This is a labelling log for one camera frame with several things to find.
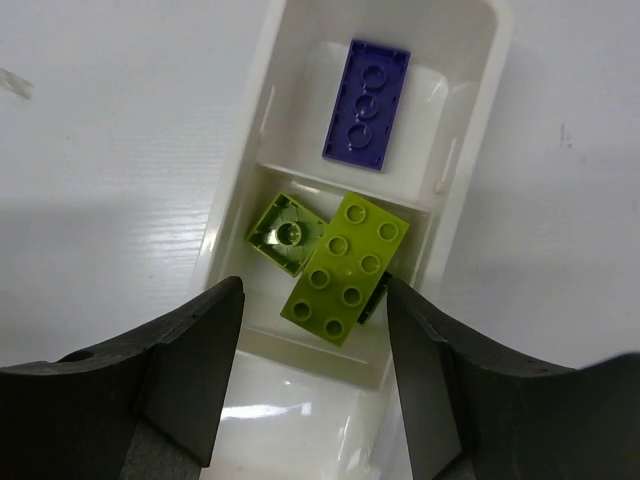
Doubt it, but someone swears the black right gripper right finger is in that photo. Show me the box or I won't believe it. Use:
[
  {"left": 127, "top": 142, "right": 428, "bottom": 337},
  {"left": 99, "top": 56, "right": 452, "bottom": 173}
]
[{"left": 387, "top": 279, "right": 639, "bottom": 479}]

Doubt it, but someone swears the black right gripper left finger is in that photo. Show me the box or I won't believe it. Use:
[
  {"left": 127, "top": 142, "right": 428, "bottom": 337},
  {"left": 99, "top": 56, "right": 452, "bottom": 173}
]
[{"left": 1, "top": 276, "right": 245, "bottom": 479}]

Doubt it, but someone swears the small green lego brick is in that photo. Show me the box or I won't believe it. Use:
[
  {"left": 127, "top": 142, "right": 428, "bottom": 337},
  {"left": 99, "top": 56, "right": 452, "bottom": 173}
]
[{"left": 357, "top": 271, "right": 393, "bottom": 325}]

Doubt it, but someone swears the large green lego brick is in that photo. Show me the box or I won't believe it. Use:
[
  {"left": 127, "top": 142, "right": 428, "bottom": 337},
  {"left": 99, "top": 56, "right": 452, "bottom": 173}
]
[{"left": 280, "top": 192, "right": 409, "bottom": 347}]

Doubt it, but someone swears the green square lego brick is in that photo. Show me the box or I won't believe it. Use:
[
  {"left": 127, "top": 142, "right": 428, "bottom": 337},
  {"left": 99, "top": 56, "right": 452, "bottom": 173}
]
[{"left": 246, "top": 192, "right": 328, "bottom": 277}]

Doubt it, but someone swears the blue lego brick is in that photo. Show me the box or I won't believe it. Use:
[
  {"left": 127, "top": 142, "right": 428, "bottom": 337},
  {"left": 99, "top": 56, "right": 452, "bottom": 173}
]
[{"left": 322, "top": 39, "right": 411, "bottom": 172}]

